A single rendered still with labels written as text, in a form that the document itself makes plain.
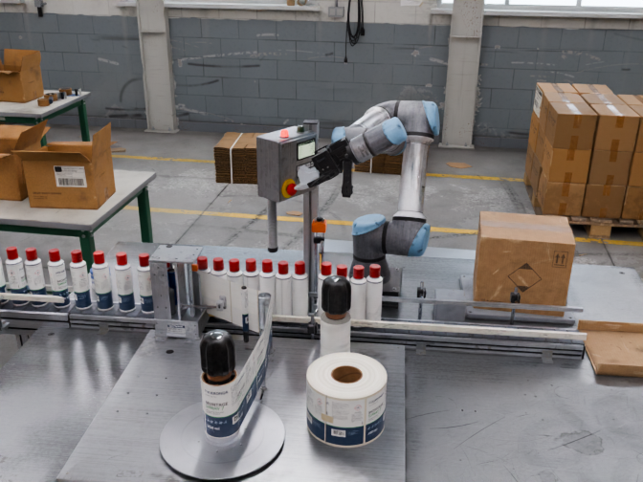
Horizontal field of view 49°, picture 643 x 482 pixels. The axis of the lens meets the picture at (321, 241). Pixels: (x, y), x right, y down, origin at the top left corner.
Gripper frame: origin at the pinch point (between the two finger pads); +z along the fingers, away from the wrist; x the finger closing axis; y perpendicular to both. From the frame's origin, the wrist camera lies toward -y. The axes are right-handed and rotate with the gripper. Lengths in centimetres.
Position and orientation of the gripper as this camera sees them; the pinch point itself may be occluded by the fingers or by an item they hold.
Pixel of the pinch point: (299, 188)
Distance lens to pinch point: 211.0
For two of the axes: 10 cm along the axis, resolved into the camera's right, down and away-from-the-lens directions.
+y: -4.9, -8.2, -3.0
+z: -8.6, 4.2, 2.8
